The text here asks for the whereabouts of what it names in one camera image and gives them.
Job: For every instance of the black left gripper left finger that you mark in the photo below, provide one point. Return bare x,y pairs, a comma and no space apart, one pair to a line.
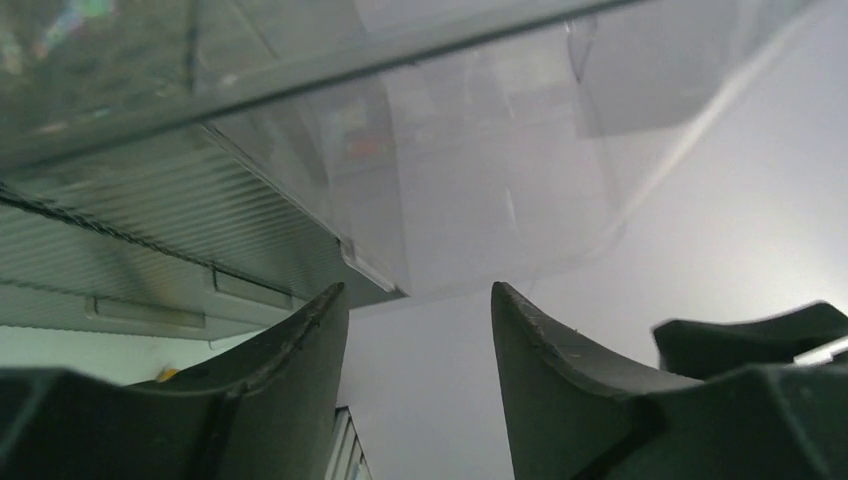
263,409

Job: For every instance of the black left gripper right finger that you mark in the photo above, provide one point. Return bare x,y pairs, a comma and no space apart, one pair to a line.
575,409

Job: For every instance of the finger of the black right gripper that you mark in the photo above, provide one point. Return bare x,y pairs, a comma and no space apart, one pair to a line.
702,350

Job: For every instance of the clear grey drawer box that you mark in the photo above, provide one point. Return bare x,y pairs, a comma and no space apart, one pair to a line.
201,169

